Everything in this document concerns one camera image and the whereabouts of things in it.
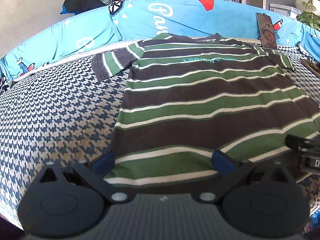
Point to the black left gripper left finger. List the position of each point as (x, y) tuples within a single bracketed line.
[(67, 201)]

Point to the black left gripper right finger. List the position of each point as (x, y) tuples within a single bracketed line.
[(261, 201)]

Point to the green brown striped t-shirt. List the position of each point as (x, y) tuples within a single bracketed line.
[(184, 98)]

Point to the brown patterned blanket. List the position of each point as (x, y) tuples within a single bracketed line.
[(312, 66)]

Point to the blue white houndstooth sofa cover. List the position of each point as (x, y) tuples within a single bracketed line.
[(64, 114)]

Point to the smartphone with lit screen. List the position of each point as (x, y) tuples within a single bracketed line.
[(267, 35)]

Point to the green leafy potted plant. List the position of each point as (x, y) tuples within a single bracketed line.
[(310, 15)]

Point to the white chest freezer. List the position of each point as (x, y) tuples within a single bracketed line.
[(285, 10)]

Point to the dark jacket with blue lining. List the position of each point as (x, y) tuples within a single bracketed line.
[(80, 6)]

